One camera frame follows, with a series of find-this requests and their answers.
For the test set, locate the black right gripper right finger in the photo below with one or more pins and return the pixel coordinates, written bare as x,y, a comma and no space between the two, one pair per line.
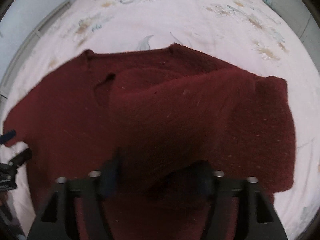
235,205

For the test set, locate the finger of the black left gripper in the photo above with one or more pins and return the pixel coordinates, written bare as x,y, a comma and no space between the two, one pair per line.
7,136
21,158

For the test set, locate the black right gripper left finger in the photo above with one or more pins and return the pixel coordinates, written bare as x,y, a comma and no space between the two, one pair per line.
76,206

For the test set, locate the dark red knitted sweater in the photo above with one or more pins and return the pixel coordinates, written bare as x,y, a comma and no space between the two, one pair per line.
160,110

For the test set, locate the pink floral bed sheet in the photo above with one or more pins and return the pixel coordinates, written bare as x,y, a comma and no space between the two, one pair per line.
39,35

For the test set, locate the white wardrobe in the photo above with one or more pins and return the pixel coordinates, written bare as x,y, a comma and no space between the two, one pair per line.
300,20

